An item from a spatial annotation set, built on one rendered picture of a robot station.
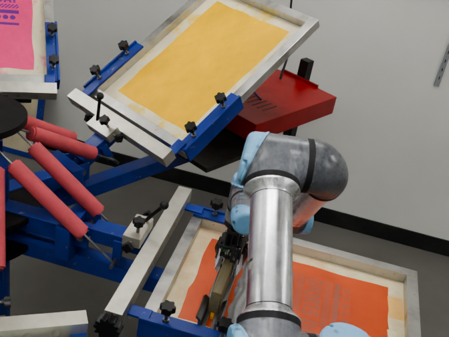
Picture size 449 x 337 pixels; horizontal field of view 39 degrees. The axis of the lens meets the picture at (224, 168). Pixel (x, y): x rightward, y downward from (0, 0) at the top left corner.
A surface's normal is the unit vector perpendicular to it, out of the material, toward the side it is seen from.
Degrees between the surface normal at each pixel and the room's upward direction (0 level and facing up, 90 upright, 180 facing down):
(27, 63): 32
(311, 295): 0
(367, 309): 0
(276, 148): 26
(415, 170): 90
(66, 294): 0
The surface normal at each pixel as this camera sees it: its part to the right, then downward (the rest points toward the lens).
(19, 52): 0.29, -0.45
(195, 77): -0.22, -0.58
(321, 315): 0.16, -0.85
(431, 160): -0.22, 0.46
